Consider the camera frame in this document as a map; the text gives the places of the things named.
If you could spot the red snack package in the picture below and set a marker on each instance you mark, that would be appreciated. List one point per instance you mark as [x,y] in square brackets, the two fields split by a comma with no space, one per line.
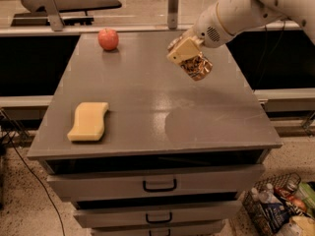
[284,193]

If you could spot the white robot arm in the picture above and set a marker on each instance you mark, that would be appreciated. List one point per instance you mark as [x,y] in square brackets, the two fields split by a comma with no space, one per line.
[225,19]

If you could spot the left metal bracket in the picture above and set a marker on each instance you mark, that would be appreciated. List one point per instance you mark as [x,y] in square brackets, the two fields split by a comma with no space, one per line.
[54,18]

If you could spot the bottom grey drawer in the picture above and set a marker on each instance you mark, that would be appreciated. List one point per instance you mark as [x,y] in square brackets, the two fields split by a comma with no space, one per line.
[212,227]

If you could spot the clear water bottle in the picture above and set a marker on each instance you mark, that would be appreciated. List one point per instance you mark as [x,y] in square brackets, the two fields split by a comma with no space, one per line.
[266,196]

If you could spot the metal bracket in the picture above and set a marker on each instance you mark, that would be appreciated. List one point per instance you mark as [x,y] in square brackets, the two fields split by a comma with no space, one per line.
[54,18]
[172,14]

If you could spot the orange soda can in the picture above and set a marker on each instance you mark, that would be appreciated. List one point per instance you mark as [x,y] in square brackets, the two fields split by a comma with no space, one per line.
[198,67]

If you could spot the top grey drawer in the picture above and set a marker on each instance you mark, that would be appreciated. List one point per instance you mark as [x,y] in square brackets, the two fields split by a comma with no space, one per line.
[101,186]

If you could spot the yellow package in basket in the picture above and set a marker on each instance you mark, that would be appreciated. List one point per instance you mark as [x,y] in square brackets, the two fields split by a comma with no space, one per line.
[305,225]

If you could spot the green package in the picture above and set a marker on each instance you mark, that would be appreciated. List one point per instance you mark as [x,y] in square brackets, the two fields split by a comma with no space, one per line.
[306,194]

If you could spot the middle grey drawer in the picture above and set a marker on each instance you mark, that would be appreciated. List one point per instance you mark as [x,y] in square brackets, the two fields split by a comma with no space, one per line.
[156,215]

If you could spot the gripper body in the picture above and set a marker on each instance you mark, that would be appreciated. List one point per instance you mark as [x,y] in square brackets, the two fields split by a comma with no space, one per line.
[208,29]

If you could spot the blue snack bag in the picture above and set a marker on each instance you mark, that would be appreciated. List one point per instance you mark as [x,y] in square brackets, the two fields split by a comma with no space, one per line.
[276,214]

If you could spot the red apple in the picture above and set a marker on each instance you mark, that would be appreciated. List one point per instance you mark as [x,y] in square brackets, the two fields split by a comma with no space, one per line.
[108,39]

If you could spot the grey drawer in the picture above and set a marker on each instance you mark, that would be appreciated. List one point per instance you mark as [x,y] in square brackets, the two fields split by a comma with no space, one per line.
[212,227]
[156,215]
[101,186]

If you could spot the middle metal bracket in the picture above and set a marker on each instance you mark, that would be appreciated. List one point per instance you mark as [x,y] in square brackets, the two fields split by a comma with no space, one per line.
[172,14]

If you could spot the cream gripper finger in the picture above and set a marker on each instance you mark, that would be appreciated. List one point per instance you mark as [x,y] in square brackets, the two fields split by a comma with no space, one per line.
[178,58]

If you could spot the yellow sponge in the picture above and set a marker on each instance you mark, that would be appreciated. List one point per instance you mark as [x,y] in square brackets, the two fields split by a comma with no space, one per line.
[88,122]

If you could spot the black bench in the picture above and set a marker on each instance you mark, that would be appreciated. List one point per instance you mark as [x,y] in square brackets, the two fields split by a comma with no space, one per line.
[37,15]

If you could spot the wire basket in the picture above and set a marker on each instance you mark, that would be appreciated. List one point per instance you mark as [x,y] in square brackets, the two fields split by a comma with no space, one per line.
[255,210]

